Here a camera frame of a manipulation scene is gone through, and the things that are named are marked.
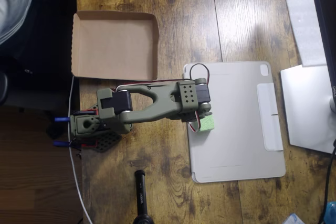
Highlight green foam cube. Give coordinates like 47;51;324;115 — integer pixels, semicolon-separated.
198;114;216;133

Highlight brown cardboard tray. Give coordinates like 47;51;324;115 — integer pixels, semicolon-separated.
70;10;160;81

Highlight tablet in beige case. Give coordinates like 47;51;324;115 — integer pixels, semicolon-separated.
182;60;287;184

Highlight silver monitor stand base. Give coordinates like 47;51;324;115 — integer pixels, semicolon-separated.
280;63;336;154

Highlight blue white packet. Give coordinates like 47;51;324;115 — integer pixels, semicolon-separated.
282;213;306;224

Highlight grey foam sheet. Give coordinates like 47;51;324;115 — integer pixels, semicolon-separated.
280;0;328;68

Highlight blue round object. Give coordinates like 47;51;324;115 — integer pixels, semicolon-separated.
324;201;336;222

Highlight black Dell monitor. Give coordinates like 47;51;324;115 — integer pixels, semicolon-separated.
307;0;336;99

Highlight person in grey shirt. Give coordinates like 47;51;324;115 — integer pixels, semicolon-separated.
0;0;35;46

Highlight red white servo cable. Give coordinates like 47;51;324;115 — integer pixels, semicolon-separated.
187;111;203;133

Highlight red black servo cable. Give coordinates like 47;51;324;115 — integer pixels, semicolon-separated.
114;63;211;91

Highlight perforated robot base plate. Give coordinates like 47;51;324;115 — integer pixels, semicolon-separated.
78;104;123;154

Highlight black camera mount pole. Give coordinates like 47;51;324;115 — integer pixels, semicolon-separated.
132;170;156;224

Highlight black power cable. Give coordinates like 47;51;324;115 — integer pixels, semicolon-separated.
317;140;336;224

